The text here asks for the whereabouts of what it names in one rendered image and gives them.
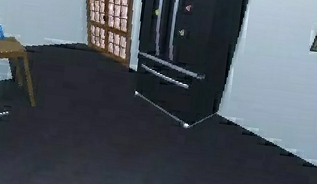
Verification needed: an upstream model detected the brown lattice room door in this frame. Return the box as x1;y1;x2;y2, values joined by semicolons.
74;0;138;67

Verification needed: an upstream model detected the blue spray bottle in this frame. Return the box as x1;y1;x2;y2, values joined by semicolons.
0;19;8;41

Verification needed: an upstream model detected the black fridge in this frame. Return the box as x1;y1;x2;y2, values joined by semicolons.
125;0;251;135

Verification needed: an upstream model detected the silver fridge handle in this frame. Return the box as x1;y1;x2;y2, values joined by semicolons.
167;0;182;62
136;50;208;82
138;63;193;91
151;0;167;57

